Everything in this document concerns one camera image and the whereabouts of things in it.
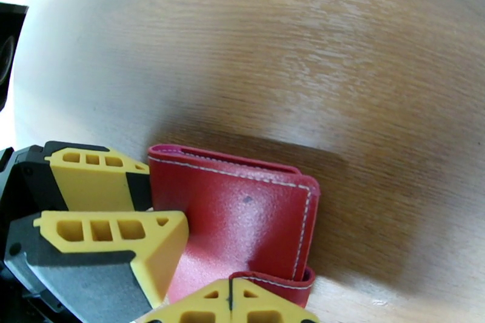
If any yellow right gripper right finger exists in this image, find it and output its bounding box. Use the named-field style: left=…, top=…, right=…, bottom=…
left=232, top=279, right=321, bottom=323

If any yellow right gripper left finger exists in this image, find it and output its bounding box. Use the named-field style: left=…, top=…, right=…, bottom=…
left=134, top=278, right=232, bottom=323

